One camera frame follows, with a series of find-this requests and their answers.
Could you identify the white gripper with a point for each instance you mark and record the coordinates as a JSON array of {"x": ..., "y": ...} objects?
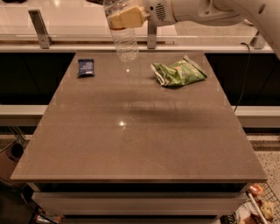
[{"x": 157, "y": 10}]

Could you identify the clear plastic water bottle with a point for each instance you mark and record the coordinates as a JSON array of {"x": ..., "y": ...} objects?
[{"x": 124, "y": 38}]

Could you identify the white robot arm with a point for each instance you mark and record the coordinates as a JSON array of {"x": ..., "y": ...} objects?
[{"x": 263, "y": 14}]

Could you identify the blue rxbar blueberry wrapper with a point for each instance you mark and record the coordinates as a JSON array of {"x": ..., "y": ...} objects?
[{"x": 86, "y": 67}]

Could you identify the green chip bag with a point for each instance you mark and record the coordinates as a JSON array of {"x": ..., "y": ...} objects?
[{"x": 181, "y": 73}]

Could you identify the glass railing panel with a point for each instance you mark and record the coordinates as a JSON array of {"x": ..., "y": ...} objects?
[{"x": 74, "y": 16}]

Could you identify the white drawer front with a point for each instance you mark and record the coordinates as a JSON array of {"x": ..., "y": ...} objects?
[{"x": 131, "y": 203}]

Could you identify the middle metal railing bracket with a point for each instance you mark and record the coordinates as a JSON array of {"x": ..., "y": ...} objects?
[{"x": 151, "y": 36}]

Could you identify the metal railing bracket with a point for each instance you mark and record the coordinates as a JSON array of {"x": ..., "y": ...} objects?
[
  {"x": 151, "y": 36},
  {"x": 258, "y": 42},
  {"x": 44, "y": 40}
]

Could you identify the left metal railing bracket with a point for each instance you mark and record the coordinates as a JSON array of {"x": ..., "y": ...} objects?
[{"x": 44, "y": 40}]

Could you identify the right metal railing bracket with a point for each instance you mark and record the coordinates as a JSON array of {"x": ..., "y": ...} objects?
[{"x": 258, "y": 42}]

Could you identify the wire basket with snacks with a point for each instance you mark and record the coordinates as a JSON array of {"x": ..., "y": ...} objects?
[{"x": 261, "y": 207}]

